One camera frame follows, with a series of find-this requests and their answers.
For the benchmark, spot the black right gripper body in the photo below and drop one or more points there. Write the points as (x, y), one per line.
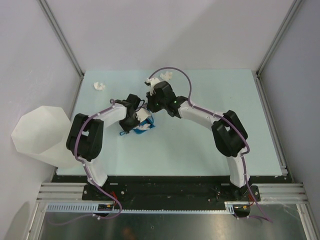
(156, 104)

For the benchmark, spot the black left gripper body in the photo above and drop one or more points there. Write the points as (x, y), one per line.
(129, 123)

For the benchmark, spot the blue plastic dustpan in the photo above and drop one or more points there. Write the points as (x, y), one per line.
(138, 133)

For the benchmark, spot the white paper scrap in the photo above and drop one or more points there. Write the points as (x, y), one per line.
(99, 86)
(166, 76)
(143, 127)

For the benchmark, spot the blue plastic hand brush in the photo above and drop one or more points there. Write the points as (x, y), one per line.
(151, 121)

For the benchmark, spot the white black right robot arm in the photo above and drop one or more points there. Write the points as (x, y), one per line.
(230, 136)

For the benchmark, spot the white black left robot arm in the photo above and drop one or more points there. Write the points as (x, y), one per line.
(85, 138)

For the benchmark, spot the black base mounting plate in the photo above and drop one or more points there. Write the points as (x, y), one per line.
(173, 193)

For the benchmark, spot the translucent white waste bin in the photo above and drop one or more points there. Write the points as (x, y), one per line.
(42, 134)

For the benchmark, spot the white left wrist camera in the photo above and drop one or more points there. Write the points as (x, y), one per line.
(142, 114)

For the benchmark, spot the aluminium frame rail left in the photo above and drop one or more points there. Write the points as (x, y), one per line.
(60, 192)

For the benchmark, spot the aluminium corner post left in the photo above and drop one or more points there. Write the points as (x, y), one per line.
(56, 28)

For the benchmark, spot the aluminium corner post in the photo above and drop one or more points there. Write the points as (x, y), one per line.
(280, 34)
(56, 28)

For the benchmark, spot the aluminium corner post right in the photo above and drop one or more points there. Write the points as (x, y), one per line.
(280, 34)

